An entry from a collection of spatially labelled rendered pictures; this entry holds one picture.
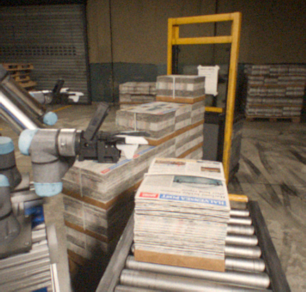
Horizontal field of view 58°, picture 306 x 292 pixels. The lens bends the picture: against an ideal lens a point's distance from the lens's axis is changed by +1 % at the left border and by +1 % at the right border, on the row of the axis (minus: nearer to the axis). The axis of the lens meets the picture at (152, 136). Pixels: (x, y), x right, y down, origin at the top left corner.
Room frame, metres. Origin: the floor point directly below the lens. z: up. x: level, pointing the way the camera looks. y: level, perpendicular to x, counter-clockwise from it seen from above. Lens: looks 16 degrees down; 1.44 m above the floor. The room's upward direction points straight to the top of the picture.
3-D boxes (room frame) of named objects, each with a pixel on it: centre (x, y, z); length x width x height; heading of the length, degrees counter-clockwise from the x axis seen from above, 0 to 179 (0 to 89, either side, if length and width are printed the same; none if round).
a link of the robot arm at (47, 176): (0.76, 0.30, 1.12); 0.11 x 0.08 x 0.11; 178
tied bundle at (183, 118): (2.36, -0.11, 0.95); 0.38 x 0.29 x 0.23; 56
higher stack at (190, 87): (2.62, -0.27, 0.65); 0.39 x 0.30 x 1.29; 58
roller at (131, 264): (0.75, -0.14, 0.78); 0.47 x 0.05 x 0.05; 80
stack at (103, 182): (2.00, 0.12, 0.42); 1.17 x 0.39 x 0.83; 148
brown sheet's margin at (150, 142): (2.11, 0.05, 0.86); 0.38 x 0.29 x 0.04; 58
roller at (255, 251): (0.87, -0.16, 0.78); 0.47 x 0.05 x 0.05; 80
